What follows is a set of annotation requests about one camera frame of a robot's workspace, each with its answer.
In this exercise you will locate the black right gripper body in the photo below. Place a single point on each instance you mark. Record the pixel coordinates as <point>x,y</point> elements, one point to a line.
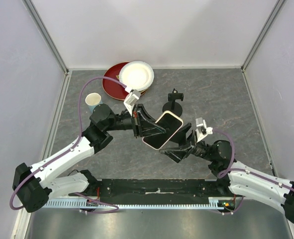
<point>193,143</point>

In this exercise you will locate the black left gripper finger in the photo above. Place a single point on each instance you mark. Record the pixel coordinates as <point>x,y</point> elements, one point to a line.
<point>151,129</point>
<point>143,114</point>

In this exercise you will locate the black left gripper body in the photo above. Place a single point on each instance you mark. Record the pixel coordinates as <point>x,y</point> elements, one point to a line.
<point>136,120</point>

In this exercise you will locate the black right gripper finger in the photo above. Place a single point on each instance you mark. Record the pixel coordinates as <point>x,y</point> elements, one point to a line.
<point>174,153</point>
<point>182,137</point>

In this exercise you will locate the pink smartphone black screen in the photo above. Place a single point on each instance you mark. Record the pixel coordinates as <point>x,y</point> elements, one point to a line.
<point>171,123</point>

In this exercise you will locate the black phone stand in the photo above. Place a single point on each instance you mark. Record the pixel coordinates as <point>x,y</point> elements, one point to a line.
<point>172,105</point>

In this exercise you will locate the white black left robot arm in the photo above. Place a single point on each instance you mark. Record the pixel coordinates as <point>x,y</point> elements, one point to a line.
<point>69,159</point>

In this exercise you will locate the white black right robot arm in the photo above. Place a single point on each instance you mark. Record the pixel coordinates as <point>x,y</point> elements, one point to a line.
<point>218,148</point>

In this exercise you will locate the patterned plate under white plate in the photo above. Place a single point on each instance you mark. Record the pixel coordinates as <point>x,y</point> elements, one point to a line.
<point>143,91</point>

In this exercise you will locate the white paper plate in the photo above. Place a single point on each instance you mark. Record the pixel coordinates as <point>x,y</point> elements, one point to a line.
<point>137,74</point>

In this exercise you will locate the red round tray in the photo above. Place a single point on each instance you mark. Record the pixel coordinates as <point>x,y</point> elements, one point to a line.
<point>111,88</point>

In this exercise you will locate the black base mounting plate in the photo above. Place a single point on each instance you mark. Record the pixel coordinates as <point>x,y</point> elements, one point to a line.
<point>119,187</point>

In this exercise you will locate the blue white paper cup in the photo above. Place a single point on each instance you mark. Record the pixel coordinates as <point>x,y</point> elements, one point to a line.
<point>93,100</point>

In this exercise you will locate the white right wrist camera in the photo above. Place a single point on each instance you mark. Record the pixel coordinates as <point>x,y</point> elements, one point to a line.
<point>202,130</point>

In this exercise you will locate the light blue cable duct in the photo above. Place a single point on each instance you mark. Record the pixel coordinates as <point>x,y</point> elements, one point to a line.
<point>84,204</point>

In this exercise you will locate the aluminium front rail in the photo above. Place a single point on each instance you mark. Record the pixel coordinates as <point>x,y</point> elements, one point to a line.
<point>73,184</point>

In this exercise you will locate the aluminium frame post left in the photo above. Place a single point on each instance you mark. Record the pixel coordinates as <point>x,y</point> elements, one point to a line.
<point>45,34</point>

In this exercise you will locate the aluminium frame post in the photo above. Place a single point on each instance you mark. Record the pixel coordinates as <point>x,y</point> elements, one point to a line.
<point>45,34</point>
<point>262,34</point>

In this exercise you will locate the aluminium frame post right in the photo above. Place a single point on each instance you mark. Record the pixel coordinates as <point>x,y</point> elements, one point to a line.
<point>262,34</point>

